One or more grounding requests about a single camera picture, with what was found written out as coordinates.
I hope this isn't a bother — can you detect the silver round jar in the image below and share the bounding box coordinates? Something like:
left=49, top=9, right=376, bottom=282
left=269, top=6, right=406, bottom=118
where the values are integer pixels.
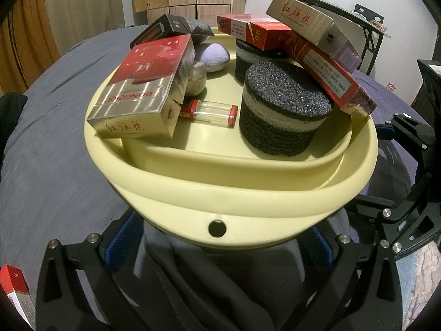
left=186, top=60, right=208, bottom=96

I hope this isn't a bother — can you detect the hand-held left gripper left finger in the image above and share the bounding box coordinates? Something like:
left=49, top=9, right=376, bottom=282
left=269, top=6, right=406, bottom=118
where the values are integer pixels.
left=34, top=210, right=149, bottom=331

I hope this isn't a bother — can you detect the dark brown cigarette box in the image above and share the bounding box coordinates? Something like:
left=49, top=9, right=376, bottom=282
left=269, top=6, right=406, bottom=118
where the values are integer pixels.
left=129, top=13, right=215, bottom=50

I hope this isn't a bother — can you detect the lavender oval puff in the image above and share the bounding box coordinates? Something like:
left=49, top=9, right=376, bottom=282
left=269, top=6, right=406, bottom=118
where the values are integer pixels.
left=195, top=43, right=231, bottom=73

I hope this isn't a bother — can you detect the black folding table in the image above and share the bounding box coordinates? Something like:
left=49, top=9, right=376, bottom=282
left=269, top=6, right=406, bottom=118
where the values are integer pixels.
left=283, top=0, right=393, bottom=76

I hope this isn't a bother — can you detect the orange curtain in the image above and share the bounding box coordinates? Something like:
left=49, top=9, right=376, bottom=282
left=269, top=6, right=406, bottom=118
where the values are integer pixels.
left=0, top=0, right=63, bottom=94

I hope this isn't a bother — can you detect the black white round sponge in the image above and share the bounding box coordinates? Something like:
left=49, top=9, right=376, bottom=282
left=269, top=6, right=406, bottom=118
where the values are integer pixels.
left=235, top=39, right=293, bottom=85
left=239, top=60, right=335, bottom=157

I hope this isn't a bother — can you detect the grey blanket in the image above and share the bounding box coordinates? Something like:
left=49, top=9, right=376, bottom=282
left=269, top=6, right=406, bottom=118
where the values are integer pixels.
left=0, top=24, right=352, bottom=331

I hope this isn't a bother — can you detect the beige curtain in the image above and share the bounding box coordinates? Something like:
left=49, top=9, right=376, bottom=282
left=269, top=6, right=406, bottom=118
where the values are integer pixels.
left=43, top=0, right=136, bottom=47

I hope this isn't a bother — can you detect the red silver cigarette box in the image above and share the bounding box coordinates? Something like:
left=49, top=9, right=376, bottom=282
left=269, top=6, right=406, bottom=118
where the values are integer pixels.
left=86, top=34, right=196, bottom=140

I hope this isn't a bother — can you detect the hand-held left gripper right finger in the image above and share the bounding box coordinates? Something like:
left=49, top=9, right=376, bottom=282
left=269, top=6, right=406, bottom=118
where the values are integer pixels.
left=283, top=227, right=404, bottom=331

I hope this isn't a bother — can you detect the red white cigarette box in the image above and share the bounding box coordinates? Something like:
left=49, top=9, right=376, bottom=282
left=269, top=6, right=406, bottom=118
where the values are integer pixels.
left=0, top=265, right=37, bottom=331

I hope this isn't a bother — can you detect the yellow plastic basin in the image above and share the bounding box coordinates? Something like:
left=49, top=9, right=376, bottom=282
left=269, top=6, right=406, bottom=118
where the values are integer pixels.
left=84, top=26, right=380, bottom=250

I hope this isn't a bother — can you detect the beige gold cigarette box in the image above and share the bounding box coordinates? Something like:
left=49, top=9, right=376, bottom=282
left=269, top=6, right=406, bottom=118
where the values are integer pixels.
left=265, top=0, right=363, bottom=74

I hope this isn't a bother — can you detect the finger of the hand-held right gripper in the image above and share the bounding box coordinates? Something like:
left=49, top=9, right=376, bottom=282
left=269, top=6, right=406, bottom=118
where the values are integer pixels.
left=346, top=178, right=441, bottom=261
left=375, top=112, right=436, bottom=180

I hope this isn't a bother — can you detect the red capped clear tube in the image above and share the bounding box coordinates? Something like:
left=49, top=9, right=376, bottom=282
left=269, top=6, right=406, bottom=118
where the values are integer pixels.
left=179, top=99, right=239, bottom=128

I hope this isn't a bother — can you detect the light shaggy rug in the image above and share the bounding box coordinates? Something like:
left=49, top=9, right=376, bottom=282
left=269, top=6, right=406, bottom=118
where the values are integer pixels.
left=396, top=245, right=436, bottom=318

